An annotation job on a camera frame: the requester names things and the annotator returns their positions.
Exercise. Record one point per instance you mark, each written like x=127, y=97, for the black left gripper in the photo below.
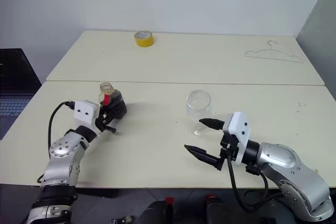
x=103, y=120

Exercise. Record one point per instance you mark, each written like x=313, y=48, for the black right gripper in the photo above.
x=227, y=145

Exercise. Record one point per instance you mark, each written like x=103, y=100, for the dark drink bottle red label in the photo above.
x=115, y=103

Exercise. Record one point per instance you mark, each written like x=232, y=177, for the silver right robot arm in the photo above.
x=286, y=166

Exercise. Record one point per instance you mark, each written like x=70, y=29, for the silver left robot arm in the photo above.
x=63, y=161

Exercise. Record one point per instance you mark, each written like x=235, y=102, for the yellow tape roll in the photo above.
x=144, y=40

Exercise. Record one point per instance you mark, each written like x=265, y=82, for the dark rounded shape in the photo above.
x=157, y=212

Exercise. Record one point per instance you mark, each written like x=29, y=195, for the dark laptop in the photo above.
x=15, y=90

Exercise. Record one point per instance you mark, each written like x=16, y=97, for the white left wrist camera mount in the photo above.
x=84, y=111

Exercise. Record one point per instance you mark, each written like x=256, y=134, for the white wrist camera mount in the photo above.
x=84, y=111
x=239, y=127

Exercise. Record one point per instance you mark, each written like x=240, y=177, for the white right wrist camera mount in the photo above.
x=239, y=127

